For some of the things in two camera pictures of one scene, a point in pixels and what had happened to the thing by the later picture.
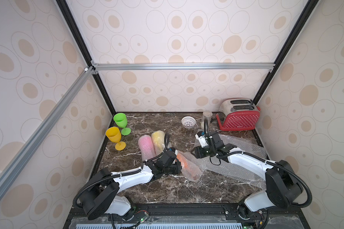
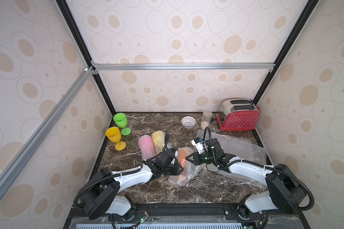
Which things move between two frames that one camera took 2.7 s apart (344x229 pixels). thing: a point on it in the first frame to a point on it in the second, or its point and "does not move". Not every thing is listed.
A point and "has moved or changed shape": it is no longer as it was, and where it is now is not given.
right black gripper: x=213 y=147 to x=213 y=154
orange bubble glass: x=189 y=169 has moved or changed shape
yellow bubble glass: x=158 y=137 does not move
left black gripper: x=178 y=168 does not move
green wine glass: x=121 y=120 does not move
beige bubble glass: x=114 y=134 does not move
